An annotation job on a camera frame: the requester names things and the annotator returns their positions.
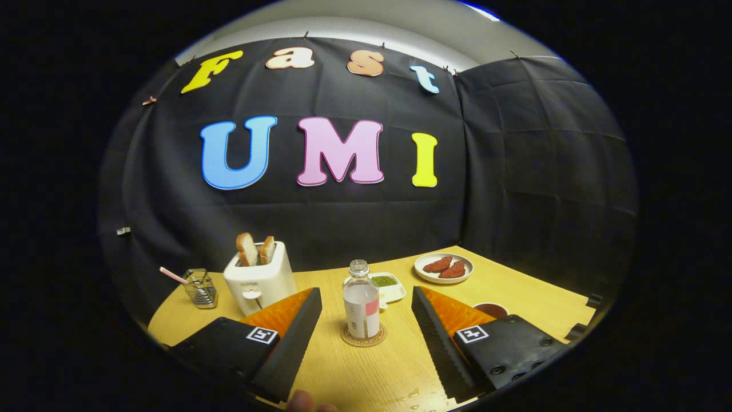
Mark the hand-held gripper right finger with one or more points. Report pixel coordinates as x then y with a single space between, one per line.
440 355

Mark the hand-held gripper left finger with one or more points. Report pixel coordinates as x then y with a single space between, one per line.
286 360

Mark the round cork coaster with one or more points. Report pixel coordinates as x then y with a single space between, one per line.
349 339

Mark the clear plastic juice bottle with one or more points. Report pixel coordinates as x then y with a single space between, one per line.
361 303

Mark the wooden table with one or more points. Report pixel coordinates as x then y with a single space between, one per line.
366 377

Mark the white divided dish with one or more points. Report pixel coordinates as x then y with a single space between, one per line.
392 292

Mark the white toaster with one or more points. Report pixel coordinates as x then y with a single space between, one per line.
257 286

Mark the white round plate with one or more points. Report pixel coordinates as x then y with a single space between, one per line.
423 276

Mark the red meat piece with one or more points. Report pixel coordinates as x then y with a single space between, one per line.
437 265
453 270

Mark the toasted bread slice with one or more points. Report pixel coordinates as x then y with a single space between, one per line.
247 250
267 250

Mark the black table clamp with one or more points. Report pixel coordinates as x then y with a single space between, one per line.
595 300
577 332

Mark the pink stick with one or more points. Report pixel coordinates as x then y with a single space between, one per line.
171 275

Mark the black backdrop cloth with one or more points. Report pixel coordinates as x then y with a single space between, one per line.
543 171

